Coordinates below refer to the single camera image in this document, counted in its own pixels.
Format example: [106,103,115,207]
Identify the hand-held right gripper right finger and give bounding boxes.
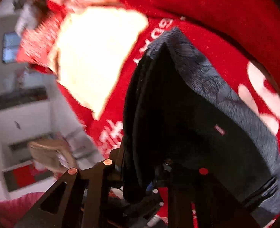
[154,159,261,228]

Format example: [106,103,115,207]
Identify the red printed blanket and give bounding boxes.
[15,0,280,228]

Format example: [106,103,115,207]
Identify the pink garment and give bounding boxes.
[0,192,47,228]

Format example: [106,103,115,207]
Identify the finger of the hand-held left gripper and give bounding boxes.
[121,188,165,221]

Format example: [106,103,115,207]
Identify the black pants with grey stripe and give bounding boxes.
[122,26,280,219]

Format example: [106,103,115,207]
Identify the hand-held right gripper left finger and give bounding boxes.
[14,143,126,228]

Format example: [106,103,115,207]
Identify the grey cloth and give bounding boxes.
[13,0,48,35]

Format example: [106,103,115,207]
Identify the cardboard box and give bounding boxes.
[27,139,77,175]

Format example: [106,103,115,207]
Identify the cream cloth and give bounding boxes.
[47,7,149,121]

